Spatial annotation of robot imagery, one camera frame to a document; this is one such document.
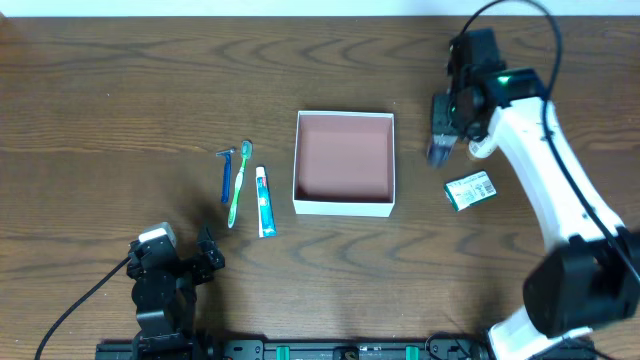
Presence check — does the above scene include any green white toothbrush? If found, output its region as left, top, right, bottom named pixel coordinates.
left=227, top=140, right=253, bottom=229

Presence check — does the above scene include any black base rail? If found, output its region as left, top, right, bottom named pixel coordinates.
left=95, top=337, right=494, bottom=360

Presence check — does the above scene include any clear spray bottle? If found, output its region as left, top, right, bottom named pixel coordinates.
left=427, top=134, right=458, bottom=168

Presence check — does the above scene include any green white soap box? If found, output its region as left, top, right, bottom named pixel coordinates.
left=444, top=171, right=497, bottom=212

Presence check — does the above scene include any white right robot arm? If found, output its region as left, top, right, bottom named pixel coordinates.
left=429, top=65, right=639, bottom=359

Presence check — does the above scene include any teal white toothpaste tube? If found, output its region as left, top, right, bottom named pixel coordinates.
left=256, top=166, right=277, bottom=238

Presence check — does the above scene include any white box with pink interior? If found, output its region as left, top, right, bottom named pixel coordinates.
left=292, top=110, right=396, bottom=218

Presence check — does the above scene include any white cosmetic tube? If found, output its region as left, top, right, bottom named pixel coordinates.
left=468, top=136, right=497, bottom=161

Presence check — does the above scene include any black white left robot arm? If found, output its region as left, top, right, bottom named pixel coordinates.
left=127, top=222, right=225, bottom=359

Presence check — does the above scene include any blue disposable razor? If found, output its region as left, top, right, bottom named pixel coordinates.
left=216, top=147, right=236, bottom=204

